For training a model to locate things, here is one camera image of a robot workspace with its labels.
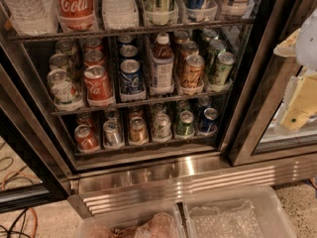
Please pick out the white green can bottom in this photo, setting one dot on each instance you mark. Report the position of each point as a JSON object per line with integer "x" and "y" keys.
{"x": 161, "y": 127}

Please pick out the blue can bottom shelf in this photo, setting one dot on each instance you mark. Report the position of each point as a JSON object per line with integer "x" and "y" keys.
{"x": 207, "y": 123}

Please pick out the brown tea bottle white cap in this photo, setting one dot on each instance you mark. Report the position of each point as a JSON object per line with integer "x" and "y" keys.
{"x": 162, "y": 65}

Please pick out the gold brown can front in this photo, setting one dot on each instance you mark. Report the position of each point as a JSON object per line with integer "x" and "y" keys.
{"x": 190, "y": 80}

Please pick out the clear plastic bin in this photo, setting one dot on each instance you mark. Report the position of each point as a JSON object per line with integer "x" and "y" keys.
{"x": 239, "y": 212}
{"x": 144, "y": 220}

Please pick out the red Coca-Cola bottle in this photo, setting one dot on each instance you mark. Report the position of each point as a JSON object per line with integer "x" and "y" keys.
{"x": 77, "y": 15}

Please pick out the gold can bottom shelf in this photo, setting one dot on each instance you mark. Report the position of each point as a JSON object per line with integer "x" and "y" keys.
{"x": 138, "y": 133}

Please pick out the blue Pepsi can front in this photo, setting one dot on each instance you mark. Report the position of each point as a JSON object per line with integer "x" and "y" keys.
{"x": 131, "y": 81}

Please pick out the white green can middle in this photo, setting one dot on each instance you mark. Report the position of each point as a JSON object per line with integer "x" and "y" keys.
{"x": 60, "y": 61}

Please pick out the stainless steel fridge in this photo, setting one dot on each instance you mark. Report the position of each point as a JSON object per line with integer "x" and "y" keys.
{"x": 244, "y": 149}

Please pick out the silver can bottom shelf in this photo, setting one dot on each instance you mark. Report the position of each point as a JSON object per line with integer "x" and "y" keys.
{"x": 112, "y": 135}

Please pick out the red coca-cola can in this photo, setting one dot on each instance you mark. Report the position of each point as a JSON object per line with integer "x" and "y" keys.
{"x": 99, "y": 87}
{"x": 94, "y": 57}

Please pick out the clear plastic bin left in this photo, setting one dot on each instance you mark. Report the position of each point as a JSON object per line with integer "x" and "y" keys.
{"x": 144, "y": 220}

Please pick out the red Coca-Cola can middle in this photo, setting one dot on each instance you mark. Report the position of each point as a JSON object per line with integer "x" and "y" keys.
{"x": 94, "y": 57}

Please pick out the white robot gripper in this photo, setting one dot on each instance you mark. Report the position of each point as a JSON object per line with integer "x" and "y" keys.
{"x": 307, "y": 47}

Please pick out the green can front right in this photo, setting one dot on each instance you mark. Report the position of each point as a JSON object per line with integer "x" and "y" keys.
{"x": 221, "y": 68}

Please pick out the clear plastic bin right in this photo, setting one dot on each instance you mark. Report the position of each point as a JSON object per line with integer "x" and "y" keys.
{"x": 239, "y": 212}

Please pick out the red Coca-Cola can front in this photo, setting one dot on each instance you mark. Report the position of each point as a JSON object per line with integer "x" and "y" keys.
{"x": 99, "y": 87}

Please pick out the blue red bottle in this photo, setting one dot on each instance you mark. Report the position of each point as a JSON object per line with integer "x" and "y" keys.
{"x": 196, "y": 11}

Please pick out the red can bottom shelf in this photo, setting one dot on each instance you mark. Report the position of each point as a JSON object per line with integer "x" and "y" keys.
{"x": 86, "y": 139}

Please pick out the white green can front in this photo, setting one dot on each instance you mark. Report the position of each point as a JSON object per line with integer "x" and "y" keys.
{"x": 66, "y": 95}

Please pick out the green can bottom shelf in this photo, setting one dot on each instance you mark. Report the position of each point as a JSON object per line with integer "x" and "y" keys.
{"x": 184, "y": 124}

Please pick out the white green can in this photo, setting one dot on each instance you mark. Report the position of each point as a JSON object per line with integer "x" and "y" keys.
{"x": 161, "y": 127}
{"x": 60, "y": 61}
{"x": 66, "y": 95}

